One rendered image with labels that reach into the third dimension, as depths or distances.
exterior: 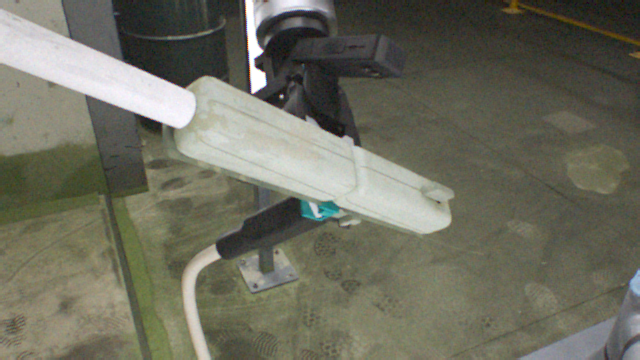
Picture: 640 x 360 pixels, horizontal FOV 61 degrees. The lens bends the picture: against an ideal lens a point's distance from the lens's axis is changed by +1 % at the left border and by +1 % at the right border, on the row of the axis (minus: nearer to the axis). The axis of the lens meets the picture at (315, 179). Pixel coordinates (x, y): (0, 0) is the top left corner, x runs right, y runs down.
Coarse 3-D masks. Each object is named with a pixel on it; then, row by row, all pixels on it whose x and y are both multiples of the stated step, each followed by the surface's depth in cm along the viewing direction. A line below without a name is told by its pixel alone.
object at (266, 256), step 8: (240, 0) 159; (240, 8) 161; (256, 192) 193; (264, 192) 193; (256, 200) 196; (264, 200) 195; (256, 208) 199; (272, 248) 208; (264, 256) 208; (272, 256) 210; (264, 264) 210; (272, 264) 212; (264, 272) 213
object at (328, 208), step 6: (300, 204) 46; (306, 204) 47; (318, 204) 45; (324, 204) 45; (330, 204) 46; (336, 204) 47; (306, 210) 46; (318, 210) 46; (324, 210) 46; (330, 210) 46; (336, 210) 46; (306, 216) 46; (312, 216) 47; (324, 216) 47
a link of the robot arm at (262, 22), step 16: (256, 0) 57; (272, 0) 55; (288, 0) 54; (304, 0) 55; (320, 0) 56; (256, 16) 57; (272, 16) 55; (288, 16) 55; (304, 16) 55; (320, 16) 56; (256, 32) 57; (336, 32) 58
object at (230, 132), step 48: (0, 48) 25; (48, 48) 27; (96, 96) 30; (144, 96) 31; (192, 96) 33; (240, 96) 35; (192, 144) 33; (240, 144) 34; (288, 144) 37; (336, 144) 42; (288, 192) 42; (336, 192) 42; (384, 192) 45; (432, 192) 50; (240, 240) 55
